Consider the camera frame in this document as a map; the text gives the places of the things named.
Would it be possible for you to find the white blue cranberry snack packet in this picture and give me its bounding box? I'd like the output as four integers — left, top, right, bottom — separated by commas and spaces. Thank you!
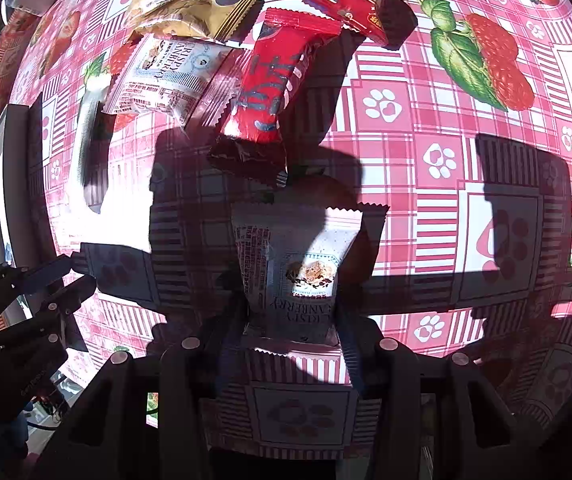
231, 203, 388, 347

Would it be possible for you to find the gold brown snack packet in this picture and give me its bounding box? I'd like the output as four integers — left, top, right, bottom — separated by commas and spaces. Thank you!
134, 0, 264, 44

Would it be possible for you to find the red candy snack packet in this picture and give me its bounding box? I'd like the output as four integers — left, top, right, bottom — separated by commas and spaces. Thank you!
303, 0, 417, 51

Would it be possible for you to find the long red snack packet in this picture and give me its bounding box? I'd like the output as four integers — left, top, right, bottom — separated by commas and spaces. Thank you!
208, 8, 341, 188

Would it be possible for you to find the white cardboard box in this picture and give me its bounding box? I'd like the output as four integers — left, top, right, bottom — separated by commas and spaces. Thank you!
0, 103, 44, 270

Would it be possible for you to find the pink strawberry checkered tablecloth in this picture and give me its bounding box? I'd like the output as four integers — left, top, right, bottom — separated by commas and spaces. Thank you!
0, 0, 572, 461

